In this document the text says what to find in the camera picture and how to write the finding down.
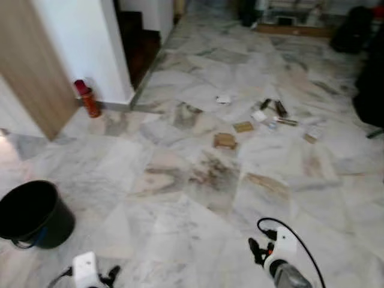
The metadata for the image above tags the black plastic bucket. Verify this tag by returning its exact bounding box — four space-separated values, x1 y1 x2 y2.
0 180 77 250

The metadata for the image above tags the large brown cardboard piece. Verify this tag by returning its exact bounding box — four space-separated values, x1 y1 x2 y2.
214 133 238 150

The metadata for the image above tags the small brown cardboard scrap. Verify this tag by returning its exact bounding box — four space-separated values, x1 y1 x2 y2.
303 129 320 144

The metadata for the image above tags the flat brown cardboard piece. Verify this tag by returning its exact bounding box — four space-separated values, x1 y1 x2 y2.
233 121 255 133

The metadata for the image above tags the long dark wrapper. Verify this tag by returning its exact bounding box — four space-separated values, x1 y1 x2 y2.
274 100 288 118

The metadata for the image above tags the dark wooden staircase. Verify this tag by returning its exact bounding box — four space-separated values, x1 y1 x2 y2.
116 0 161 91

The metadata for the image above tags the light wooden panel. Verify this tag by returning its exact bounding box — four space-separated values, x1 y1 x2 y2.
0 0 80 140

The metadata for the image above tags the low wooden shelf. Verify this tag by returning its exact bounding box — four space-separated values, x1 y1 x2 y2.
252 0 337 38

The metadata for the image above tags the large black bag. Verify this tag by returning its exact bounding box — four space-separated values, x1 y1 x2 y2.
329 6 374 55

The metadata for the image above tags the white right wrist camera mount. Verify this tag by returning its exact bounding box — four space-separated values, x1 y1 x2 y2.
265 226 299 269

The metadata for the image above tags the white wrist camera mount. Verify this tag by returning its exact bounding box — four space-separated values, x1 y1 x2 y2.
71 252 101 288
265 226 299 269

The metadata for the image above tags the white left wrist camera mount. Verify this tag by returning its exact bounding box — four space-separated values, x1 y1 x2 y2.
71 252 101 288

